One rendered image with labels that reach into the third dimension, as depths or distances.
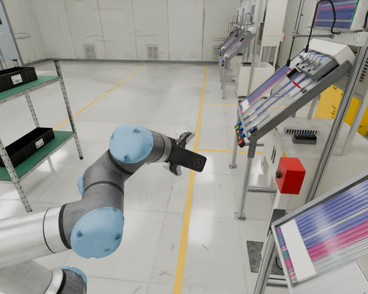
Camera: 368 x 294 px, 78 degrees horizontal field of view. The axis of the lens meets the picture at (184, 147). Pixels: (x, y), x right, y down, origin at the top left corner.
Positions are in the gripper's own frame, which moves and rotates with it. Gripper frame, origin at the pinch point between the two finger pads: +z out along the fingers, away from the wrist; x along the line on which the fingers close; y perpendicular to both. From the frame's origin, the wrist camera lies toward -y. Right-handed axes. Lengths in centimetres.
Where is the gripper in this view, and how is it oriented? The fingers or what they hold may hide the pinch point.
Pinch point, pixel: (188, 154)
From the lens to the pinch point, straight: 75.4
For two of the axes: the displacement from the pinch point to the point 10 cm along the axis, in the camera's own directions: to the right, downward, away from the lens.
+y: -9.0, -3.1, 3.2
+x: -3.2, 9.5, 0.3
